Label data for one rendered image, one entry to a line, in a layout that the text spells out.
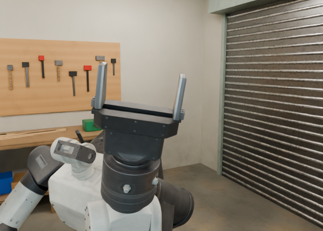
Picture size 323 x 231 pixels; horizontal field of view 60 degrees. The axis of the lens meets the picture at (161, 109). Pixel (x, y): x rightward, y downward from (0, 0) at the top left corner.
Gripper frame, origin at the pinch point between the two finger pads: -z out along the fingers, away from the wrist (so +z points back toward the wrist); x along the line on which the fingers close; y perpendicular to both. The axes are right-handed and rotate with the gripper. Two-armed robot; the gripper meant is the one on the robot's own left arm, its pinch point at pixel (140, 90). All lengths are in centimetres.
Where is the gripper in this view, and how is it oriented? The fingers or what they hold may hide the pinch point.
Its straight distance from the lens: 38.9
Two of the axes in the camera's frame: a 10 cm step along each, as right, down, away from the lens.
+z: -1.5, 9.1, 4.0
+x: -9.9, -1.4, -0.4
